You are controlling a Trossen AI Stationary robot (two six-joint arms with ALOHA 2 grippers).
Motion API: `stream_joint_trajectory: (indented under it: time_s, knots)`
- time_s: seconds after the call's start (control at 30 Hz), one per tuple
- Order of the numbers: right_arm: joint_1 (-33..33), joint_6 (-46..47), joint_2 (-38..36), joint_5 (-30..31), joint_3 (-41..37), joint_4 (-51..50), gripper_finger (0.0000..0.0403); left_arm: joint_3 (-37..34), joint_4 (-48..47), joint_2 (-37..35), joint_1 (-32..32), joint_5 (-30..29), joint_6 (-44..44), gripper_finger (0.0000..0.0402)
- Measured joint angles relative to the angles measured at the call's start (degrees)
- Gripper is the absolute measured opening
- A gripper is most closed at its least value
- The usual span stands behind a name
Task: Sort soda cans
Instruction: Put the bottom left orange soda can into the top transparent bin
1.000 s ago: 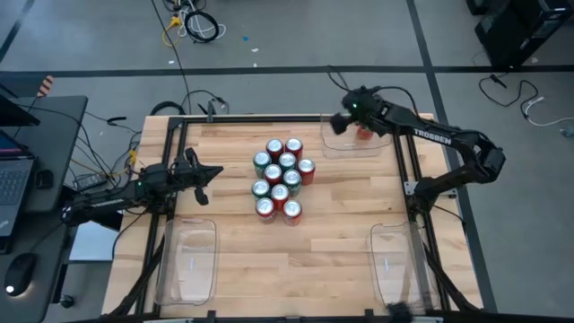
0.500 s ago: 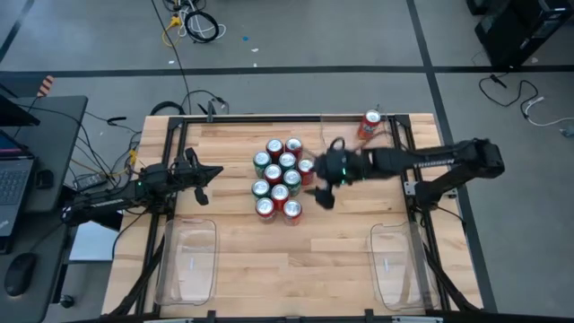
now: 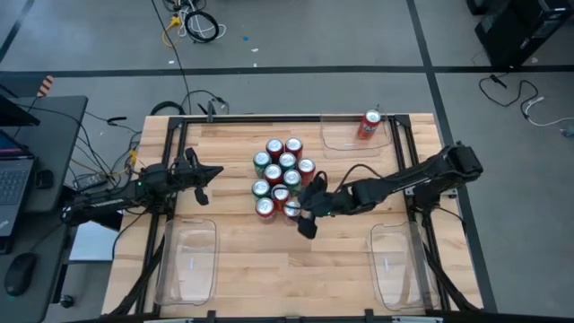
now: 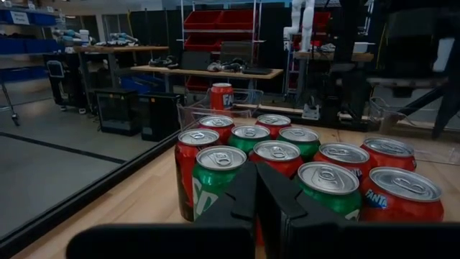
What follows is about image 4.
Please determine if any cart leg with wheel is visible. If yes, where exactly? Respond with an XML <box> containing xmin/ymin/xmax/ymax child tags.
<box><xmin>0</xmin><ymin>81</ymin><xmax>22</xmax><ymax>127</ymax></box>

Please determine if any black laptop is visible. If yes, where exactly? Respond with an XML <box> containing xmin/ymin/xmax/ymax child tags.
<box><xmin>180</xmin><ymin>50</ymin><xmax>212</xmax><ymax>71</ymax></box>

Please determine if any silver mounting bracket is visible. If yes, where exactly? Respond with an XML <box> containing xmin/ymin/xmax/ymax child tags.
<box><xmin>301</xmin><ymin>102</ymin><xmax>321</xmax><ymax>121</ymax></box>

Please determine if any clear plastic bin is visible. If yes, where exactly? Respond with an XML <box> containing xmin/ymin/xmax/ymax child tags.
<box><xmin>175</xmin><ymin>87</ymin><xmax>265</xmax><ymax>131</ymax></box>
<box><xmin>368</xmin><ymin>96</ymin><xmax>460</xmax><ymax>166</ymax></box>

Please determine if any white metal shelf rack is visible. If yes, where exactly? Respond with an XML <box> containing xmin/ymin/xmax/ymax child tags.
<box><xmin>179</xmin><ymin>0</ymin><xmax>263</xmax><ymax>95</ymax></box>

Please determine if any long wooden table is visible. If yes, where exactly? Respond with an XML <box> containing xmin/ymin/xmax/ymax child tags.
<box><xmin>130</xmin><ymin>64</ymin><xmax>285</xmax><ymax>95</ymax></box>

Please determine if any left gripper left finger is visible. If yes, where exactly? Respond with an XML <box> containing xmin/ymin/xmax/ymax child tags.
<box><xmin>66</xmin><ymin>161</ymin><xmax>258</xmax><ymax>259</ymax></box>

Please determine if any wooden workbench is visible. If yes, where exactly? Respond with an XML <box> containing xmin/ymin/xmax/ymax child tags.
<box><xmin>73</xmin><ymin>45</ymin><xmax>170</xmax><ymax>109</ymax></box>

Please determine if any black mesh-front computer tower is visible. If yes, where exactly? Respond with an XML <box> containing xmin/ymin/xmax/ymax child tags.
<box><xmin>95</xmin><ymin>88</ymin><xmax>142</xmax><ymax>137</ymax></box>

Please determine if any red storage bin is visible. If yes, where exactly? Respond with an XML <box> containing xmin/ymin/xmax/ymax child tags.
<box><xmin>216</xmin><ymin>9</ymin><xmax>254</xmax><ymax>31</ymax></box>
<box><xmin>185</xmin><ymin>76</ymin><xmax>213</xmax><ymax>92</ymax></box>
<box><xmin>183</xmin><ymin>34</ymin><xmax>223</xmax><ymax>52</ymax></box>
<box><xmin>183</xmin><ymin>9</ymin><xmax>223</xmax><ymax>31</ymax></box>

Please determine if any small wooden table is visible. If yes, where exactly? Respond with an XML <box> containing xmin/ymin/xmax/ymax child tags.
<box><xmin>293</xmin><ymin>51</ymin><xmax>374</xmax><ymax>63</ymax></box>

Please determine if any blue crate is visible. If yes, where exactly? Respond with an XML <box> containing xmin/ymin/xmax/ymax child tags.
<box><xmin>120</xmin><ymin>74</ymin><xmax>167</xmax><ymax>94</ymax></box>

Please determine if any black keyboard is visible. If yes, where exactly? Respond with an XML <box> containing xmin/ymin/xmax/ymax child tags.
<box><xmin>242</xmin><ymin>67</ymin><xmax>274</xmax><ymax>76</ymax></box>

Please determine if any red Coca-Cola can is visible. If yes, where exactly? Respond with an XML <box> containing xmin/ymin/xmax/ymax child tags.
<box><xmin>198</xmin><ymin>114</ymin><xmax>236</xmax><ymax>145</ymax></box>
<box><xmin>248</xmin><ymin>140</ymin><xmax>305</xmax><ymax>179</ymax></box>
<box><xmin>254</xmin><ymin>114</ymin><xmax>292</xmax><ymax>140</ymax></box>
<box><xmin>175</xmin><ymin>128</ymin><xmax>221</xmax><ymax>222</ymax></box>

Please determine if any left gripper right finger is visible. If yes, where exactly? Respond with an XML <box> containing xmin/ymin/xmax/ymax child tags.
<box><xmin>257</xmin><ymin>161</ymin><xmax>460</xmax><ymax>259</ymax></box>

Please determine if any black monitor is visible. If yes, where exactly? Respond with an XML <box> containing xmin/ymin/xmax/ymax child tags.
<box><xmin>219</xmin><ymin>41</ymin><xmax>254</xmax><ymax>65</ymax></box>

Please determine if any blue storage bin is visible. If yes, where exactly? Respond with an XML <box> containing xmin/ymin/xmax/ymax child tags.
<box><xmin>0</xmin><ymin>9</ymin><xmax>58</xmax><ymax>27</ymax></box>
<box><xmin>0</xmin><ymin>66</ymin><xmax>48</xmax><ymax>83</ymax></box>
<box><xmin>0</xmin><ymin>37</ymin><xmax>62</xmax><ymax>55</ymax></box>

